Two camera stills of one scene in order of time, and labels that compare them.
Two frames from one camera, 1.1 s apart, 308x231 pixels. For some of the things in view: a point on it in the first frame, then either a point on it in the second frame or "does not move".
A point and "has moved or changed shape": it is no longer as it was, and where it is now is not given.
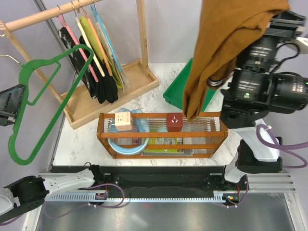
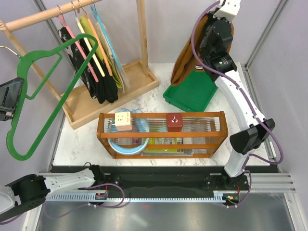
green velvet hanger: x=25 y=67 has moved or changed shape
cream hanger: x=95 y=56 does not move
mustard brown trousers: x=225 y=28 to x=186 y=62
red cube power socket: x=174 y=122 does not move
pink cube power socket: x=123 y=121 does not move
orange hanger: x=96 y=40 does not move
